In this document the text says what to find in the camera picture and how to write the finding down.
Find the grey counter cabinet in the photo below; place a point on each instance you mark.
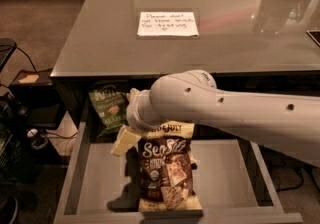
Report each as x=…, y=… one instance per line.
x=147, y=38

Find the grey open bottom drawer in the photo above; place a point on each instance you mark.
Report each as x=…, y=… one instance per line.
x=229, y=184

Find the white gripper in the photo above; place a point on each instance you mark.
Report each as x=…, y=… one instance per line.
x=134, y=113

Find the black equipment at left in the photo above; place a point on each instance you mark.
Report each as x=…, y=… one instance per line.
x=17, y=161

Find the black side shelf with note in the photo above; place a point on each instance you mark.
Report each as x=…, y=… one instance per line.
x=37, y=92

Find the white handwritten paper note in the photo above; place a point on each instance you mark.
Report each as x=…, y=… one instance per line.
x=181, y=24

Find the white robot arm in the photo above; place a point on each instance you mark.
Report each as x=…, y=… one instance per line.
x=285, y=123

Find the front brown sea salt bag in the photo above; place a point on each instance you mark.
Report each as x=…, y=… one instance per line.
x=166, y=160

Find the green jalapeno chip bag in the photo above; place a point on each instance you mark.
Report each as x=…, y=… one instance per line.
x=110, y=102

